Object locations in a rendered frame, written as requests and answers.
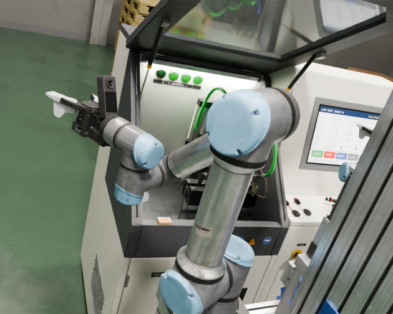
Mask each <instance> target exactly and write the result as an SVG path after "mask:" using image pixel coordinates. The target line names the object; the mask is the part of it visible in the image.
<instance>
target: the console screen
mask: <svg viewBox="0 0 393 314"><path fill-rule="evenodd" d="M382 110H383V108H382V107H375V106H370V105H363V104H359V103H352V102H345V101H340V100H333V99H329V98H322V97H316V98H315V101H314V106H313V110H312V114H311V119H310V122H309V127H308V132H307V135H306V140H305V144H304V148H303V153H302V157H301V162H300V165H299V169H310V170H318V171H333V172H339V168H340V167H341V165H342V164H343V163H344V162H349V163H350V162H351V163H356V162H358V161H359V158H360V157H361V155H362V152H363V150H364V148H365V146H366V144H367V142H368V140H369V137H367V136H365V137H364V138H363V139H362V140H361V139H360V138H359V127H358V126H356V123H360V122H361V123H363V124H365V125H367V126H370V127H373V128H374V127H375V125H376V123H377V121H378V119H379V117H380V115H381V112H382Z"/></svg>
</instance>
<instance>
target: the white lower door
mask: <svg viewBox="0 0 393 314"><path fill-rule="evenodd" d="M175 259H176V257H131V258H130V262H129V266H128V269H127V274H126V277H125V282H124V287H123V290H122V294H121V298H120V303H119V307H118V310H117V314H156V311H157V307H158V304H159V302H158V300H157V297H156V292H157V288H158V284H159V281H160V277H161V274H164V273H165V272H166V271H167V270H171V269H172V267H173V265H174V263H175ZM270 259H271V256H270V255H255V257H254V260H253V265H252V267H251V268H250V271H249V273H248V276H247V278H246V280H245V283H244V285H243V288H242V290H241V293H240V296H239V297H240V298H241V300H242V302H243V303H244V305H248V304H251V303H252V301H253V299H254V297H255V294H256V292H257V289H258V287H259V285H260V282H261V280H262V278H263V275H264V273H265V270H266V268H267V266H268V264H269V261H270Z"/></svg>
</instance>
